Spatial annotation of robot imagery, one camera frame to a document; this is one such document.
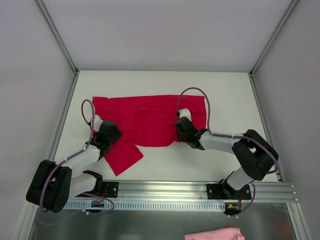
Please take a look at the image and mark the right aluminium frame post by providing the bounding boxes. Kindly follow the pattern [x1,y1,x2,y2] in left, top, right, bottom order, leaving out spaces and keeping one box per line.
[249,0,300,77]

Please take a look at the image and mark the slotted grey cable duct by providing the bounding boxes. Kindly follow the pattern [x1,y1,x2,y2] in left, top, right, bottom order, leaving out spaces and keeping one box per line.
[63,199,226,212]

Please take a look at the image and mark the left aluminium frame post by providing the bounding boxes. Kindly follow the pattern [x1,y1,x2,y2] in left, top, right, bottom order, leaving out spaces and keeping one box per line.
[34,0,78,75]

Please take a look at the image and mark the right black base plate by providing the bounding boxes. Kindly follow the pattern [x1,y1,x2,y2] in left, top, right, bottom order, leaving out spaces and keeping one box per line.
[206,179,252,200]

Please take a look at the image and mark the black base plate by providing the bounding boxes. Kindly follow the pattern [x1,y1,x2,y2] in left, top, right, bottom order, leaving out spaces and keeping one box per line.
[206,179,252,200]
[87,181,119,198]

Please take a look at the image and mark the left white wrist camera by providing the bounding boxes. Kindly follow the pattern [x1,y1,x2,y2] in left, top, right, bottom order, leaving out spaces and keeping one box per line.
[90,114,103,132]

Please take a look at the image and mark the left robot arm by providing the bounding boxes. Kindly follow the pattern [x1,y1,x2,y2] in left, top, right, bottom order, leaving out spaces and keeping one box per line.
[26,120,123,213]

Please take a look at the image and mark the aluminium frame post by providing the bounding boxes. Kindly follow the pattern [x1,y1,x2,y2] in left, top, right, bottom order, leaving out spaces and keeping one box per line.
[249,0,300,77]
[34,0,78,75]

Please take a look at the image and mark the red t-shirt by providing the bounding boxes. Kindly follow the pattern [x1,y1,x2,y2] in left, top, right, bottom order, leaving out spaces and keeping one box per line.
[92,95,207,176]

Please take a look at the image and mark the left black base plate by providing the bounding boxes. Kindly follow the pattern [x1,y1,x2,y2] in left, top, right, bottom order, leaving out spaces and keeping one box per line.
[87,181,119,198]

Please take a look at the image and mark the aluminium front rail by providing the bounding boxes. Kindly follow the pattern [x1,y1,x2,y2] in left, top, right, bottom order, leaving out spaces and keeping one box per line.
[114,180,298,203]

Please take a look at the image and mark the light pink folded shirt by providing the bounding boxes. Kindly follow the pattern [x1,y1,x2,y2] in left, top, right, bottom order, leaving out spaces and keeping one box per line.
[183,227,245,240]

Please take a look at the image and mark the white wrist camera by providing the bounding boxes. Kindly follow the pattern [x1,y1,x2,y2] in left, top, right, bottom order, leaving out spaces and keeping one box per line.
[90,114,103,132]
[177,108,192,123]

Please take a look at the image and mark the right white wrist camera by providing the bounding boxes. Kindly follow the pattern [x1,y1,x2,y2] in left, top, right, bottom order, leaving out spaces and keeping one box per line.
[177,108,192,123]

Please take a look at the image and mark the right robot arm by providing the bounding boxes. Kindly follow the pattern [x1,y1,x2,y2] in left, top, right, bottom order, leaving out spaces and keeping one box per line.
[174,116,279,199]

